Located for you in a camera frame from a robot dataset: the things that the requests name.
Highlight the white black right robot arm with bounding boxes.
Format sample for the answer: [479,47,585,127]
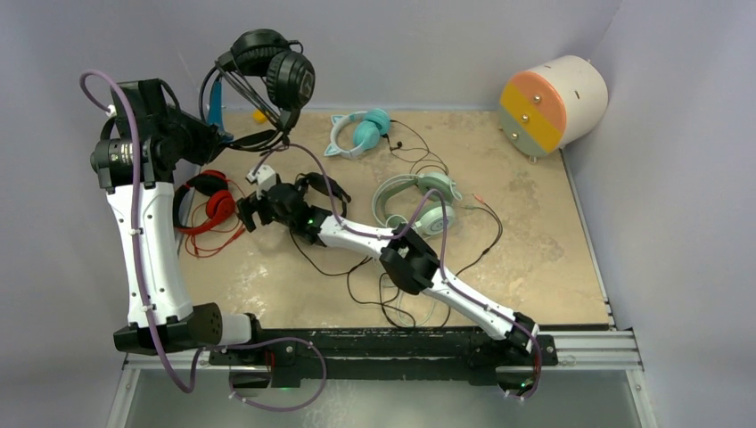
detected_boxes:
[236,184,541,363]

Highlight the small yellow block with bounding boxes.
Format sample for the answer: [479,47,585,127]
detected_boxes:
[251,109,269,124]

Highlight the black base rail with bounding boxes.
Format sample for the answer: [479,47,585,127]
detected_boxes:
[209,326,558,392]

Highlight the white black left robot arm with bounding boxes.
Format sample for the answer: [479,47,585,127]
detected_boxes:
[90,78,266,365]

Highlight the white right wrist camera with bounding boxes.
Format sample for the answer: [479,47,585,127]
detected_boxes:
[245,164,280,199]

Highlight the round pastel drawer box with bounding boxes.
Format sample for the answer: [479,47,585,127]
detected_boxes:
[498,55,609,159]

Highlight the small black headphones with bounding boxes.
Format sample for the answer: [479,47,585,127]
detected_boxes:
[289,172,369,277]

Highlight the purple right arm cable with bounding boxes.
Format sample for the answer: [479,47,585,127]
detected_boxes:
[253,141,541,403]

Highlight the teal cat ear headphones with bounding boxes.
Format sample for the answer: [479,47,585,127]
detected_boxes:
[324,108,450,176]

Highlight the red headphones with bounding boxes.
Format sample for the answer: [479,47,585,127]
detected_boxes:
[172,169,245,259]

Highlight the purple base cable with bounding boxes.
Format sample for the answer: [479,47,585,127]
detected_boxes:
[226,336,329,414]

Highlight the mint green headphones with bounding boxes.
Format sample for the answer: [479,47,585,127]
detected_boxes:
[370,171,505,329]

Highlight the black blue gaming headphones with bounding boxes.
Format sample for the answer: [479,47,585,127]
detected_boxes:
[198,29,316,152]

